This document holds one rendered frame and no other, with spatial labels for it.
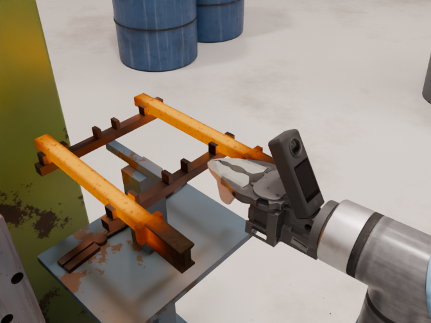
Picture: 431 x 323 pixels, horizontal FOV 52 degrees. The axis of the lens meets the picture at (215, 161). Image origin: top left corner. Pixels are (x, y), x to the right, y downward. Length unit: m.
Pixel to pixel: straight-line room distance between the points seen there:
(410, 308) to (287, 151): 0.23
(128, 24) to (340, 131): 1.63
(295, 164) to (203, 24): 3.25
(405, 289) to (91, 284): 0.63
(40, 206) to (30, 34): 0.42
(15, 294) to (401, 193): 1.88
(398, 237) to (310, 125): 2.22
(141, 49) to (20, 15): 2.39
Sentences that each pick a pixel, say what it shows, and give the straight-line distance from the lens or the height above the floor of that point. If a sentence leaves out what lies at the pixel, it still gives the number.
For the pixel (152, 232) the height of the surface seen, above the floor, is 0.96.
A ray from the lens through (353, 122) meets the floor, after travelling 2.85.
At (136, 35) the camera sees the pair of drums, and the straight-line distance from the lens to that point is 3.29.
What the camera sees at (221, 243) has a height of 0.70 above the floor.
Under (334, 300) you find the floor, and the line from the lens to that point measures 1.83.
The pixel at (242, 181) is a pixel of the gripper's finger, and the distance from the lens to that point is 0.64.
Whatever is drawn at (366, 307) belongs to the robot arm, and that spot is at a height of 0.95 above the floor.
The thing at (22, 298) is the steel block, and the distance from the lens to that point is 0.99.
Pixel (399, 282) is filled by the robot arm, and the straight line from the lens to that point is 0.57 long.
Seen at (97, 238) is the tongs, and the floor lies 0.71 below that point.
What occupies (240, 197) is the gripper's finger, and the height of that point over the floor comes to 1.04.
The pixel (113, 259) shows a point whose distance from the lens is 1.01.
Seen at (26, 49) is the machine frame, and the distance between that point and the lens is 0.99.
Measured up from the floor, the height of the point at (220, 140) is 0.97.
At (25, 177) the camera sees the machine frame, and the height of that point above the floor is 0.81.
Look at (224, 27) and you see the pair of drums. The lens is 3.83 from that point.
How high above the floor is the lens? 1.45
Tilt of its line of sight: 37 degrees down
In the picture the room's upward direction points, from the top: straight up
